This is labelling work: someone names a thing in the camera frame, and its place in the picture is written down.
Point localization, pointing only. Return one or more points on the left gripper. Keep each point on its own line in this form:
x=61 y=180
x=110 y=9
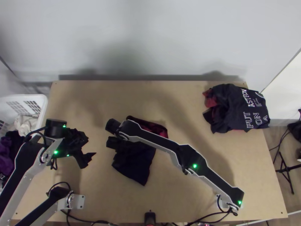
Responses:
x=75 y=140

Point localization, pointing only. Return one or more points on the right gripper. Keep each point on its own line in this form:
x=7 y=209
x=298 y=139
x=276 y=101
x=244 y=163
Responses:
x=114 y=144

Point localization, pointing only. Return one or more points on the black t-shirt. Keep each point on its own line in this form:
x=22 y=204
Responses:
x=134 y=162

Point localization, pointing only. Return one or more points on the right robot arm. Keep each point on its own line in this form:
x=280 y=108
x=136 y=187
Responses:
x=164 y=144

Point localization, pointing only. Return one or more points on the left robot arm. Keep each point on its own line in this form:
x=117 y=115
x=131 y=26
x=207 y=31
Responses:
x=25 y=155

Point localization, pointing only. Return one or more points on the heap of clothes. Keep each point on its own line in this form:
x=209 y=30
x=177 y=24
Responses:
x=7 y=153
x=232 y=110

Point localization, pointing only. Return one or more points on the white laundry basket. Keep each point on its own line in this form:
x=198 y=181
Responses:
x=28 y=103

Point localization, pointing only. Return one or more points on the black tripod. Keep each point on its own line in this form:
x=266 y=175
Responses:
x=285 y=168

